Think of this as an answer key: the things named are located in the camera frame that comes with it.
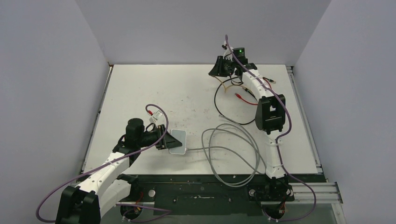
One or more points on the aluminium right side rail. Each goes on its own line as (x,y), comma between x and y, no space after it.
(304,118)

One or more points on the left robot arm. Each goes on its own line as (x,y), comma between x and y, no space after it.
(87,202)

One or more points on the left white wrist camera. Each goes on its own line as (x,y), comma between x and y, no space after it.
(155,117)

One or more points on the aluminium front rail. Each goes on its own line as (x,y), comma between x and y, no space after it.
(325,193)

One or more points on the aluminium rail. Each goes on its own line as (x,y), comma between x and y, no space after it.
(304,118)
(97,115)
(325,193)

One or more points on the aluminium left side rail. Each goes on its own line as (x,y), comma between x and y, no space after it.
(97,115)

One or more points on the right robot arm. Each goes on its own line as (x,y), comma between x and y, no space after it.
(270,116)

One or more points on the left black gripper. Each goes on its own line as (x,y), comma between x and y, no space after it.
(168,141)

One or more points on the grey network switch box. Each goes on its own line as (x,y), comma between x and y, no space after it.
(178,147)

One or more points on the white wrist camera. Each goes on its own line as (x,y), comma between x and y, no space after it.
(227,52)
(155,117)

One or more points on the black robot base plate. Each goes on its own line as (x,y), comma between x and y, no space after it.
(217,207)

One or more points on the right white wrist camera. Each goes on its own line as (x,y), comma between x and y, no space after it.
(227,52)

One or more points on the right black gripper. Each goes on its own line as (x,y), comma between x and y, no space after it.
(217,70)

